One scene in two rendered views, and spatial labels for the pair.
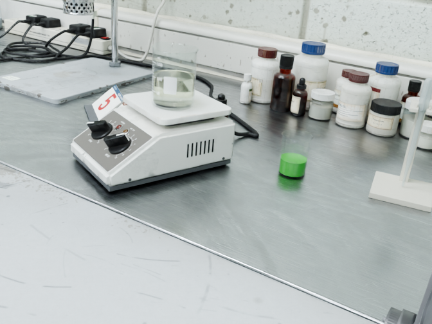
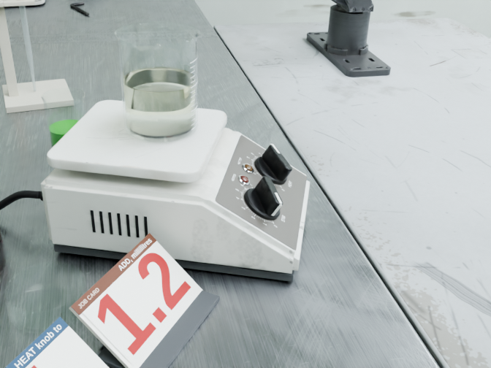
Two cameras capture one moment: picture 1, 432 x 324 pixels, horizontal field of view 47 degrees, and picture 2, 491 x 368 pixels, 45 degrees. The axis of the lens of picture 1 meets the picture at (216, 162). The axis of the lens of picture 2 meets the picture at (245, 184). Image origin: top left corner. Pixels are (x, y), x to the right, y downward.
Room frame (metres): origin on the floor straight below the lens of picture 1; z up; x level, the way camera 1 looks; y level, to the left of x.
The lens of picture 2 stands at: (0.93, 0.44, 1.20)
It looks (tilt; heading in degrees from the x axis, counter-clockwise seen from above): 30 degrees down; 226
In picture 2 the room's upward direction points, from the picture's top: 2 degrees clockwise
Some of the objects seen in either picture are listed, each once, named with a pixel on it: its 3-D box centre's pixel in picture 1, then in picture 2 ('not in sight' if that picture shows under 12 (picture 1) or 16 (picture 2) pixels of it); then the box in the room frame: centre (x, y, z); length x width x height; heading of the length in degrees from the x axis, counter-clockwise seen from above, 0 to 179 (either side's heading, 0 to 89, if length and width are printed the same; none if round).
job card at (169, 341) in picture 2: not in sight; (150, 302); (0.76, 0.17, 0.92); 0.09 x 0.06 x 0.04; 22
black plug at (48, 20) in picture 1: (47, 22); not in sight; (1.42, 0.51, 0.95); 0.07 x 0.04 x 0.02; 150
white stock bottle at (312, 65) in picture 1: (309, 74); not in sight; (1.01, -0.18, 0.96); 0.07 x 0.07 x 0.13
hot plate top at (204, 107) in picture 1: (176, 104); (143, 136); (0.69, 0.06, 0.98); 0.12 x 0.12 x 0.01; 38
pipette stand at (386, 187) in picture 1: (411, 150); (30, 49); (0.63, -0.26, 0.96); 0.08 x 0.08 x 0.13; 69
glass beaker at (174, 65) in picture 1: (172, 77); (158, 85); (0.67, 0.07, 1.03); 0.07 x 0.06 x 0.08; 39
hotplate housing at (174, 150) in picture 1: (160, 135); (175, 185); (0.67, 0.08, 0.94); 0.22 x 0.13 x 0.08; 128
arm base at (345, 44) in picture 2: not in sight; (348, 31); (0.17, -0.13, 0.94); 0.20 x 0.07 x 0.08; 60
